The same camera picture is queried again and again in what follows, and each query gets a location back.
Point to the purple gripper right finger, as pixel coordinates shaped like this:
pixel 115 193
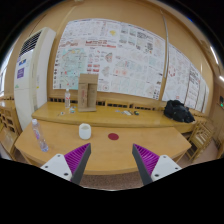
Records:
pixel 151 166

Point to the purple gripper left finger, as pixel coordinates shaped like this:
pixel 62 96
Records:
pixel 70 166

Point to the clear plastic water bottle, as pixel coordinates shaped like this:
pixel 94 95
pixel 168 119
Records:
pixel 39 135

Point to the white ceramic cup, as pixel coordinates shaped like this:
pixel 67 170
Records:
pixel 84 131

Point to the red round coaster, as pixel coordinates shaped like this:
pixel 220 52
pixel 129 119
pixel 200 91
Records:
pixel 113 136

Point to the small bottle cap object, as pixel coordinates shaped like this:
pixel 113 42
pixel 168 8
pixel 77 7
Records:
pixel 72 110

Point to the small items on back table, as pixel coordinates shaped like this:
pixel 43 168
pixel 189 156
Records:
pixel 128 112

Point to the wooden chair right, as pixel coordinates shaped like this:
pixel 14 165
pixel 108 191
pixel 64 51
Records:
pixel 199 139

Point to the wooden chair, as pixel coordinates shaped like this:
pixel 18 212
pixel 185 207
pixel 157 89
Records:
pixel 10 128
pixel 199 139

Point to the black backpack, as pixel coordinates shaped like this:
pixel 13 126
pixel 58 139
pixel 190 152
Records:
pixel 175 110

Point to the wooden chair left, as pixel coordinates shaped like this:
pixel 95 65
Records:
pixel 10 128

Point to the brown cardboard box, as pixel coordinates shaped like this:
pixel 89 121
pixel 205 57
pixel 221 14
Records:
pixel 87 92

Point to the white standing air conditioner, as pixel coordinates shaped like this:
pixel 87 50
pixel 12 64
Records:
pixel 30 79

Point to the right wall poster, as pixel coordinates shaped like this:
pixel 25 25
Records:
pixel 184 82

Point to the large left wall poster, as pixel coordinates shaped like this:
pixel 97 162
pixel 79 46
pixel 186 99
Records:
pixel 127 59

